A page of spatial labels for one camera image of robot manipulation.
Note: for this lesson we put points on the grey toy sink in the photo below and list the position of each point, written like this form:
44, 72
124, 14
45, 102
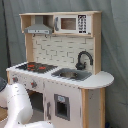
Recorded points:
72, 74

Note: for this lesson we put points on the white toy microwave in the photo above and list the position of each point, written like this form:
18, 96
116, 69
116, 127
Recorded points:
78, 24

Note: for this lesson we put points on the black toy faucet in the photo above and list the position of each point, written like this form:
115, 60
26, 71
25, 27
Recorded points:
81, 65

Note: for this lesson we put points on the red left stove knob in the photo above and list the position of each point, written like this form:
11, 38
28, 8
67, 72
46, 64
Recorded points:
15, 79

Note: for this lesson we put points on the black toy stovetop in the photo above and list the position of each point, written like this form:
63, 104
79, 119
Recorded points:
36, 67

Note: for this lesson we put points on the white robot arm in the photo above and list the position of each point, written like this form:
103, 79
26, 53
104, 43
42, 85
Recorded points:
16, 99

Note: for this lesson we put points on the red stove knob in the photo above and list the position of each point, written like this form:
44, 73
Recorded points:
15, 79
33, 84

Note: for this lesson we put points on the wooden toy kitchen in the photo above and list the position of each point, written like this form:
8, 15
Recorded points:
87, 97

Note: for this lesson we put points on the red right stove knob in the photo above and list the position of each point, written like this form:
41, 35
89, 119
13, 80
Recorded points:
33, 84

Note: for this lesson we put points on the grey range hood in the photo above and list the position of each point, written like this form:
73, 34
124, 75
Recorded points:
38, 27

